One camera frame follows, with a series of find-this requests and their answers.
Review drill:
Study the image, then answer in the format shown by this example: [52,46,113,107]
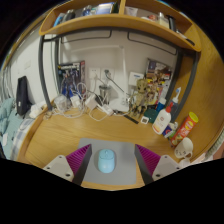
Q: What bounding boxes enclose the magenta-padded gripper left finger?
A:
[43,143,93,187]

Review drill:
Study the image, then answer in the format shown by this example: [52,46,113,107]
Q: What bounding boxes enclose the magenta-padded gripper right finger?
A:
[134,143,183,186]

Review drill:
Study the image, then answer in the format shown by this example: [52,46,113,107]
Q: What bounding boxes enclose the light blue computer mouse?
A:
[97,148,117,174]

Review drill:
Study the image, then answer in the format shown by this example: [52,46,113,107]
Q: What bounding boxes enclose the white mug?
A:
[174,136,194,159]

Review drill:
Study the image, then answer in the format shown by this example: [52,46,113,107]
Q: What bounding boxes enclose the red yellow snack canister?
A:
[170,111,200,148]

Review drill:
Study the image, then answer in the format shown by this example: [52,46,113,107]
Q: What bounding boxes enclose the white red-capped lotion bottle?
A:
[151,101,175,135]

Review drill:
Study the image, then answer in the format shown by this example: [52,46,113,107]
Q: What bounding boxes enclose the checkered bed sheet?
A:
[9,118,36,161]

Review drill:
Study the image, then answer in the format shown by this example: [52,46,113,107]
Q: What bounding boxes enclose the dark green pouch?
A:
[143,108,160,124]

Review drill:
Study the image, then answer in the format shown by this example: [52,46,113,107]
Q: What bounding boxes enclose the clear plastic wrapper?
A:
[43,109,56,121]

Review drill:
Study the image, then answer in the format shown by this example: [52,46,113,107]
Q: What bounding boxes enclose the white crumpled plastic bag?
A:
[29,101,48,119]

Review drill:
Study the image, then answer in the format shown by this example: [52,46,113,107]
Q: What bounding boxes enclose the blue bottle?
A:
[155,96,168,113]

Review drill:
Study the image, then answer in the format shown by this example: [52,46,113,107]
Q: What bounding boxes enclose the clear plastic lidded cup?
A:
[54,94,69,112]

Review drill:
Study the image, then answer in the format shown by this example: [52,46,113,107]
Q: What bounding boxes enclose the white charger block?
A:
[69,94,83,108]

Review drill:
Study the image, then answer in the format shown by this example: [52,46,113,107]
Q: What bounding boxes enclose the tall white blue-tipped bottle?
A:
[171,87,183,114]

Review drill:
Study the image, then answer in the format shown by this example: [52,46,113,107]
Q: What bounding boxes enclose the brown tree creature figurine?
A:
[128,78,158,119]

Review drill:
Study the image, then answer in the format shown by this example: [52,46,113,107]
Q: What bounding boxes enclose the white power strip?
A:
[96,103,115,117]

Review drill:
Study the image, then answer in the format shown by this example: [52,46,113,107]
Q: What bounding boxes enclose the light blue quilt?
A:
[0,98,16,134]

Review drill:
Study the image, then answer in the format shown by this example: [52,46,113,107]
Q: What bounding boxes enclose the black backpack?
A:
[15,75,33,117]

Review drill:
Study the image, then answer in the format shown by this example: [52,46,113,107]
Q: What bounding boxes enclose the dark metal tumbler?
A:
[98,84,112,101]

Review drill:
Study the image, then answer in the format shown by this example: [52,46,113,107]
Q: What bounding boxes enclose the small white box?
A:
[128,71,144,87]

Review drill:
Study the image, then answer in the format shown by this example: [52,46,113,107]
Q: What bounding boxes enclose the colourful print box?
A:
[145,59,174,81]

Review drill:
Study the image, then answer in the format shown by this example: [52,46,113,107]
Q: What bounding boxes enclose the wooden shelf unit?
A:
[38,0,203,53]

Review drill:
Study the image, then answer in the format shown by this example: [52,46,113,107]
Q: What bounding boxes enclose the tangled white cables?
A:
[46,81,129,123]

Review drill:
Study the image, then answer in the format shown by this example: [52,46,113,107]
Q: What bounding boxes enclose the grey metal shelf frame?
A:
[37,28,201,123]

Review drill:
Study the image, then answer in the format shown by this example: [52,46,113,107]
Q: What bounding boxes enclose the white wall socket panel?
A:
[88,67,114,81]

